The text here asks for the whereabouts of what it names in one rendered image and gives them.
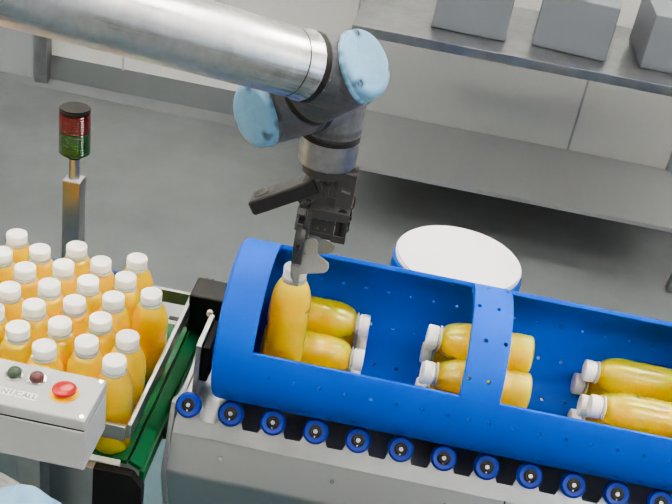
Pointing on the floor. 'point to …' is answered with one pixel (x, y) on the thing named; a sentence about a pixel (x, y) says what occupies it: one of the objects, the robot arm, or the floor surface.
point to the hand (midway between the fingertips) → (295, 270)
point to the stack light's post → (73, 210)
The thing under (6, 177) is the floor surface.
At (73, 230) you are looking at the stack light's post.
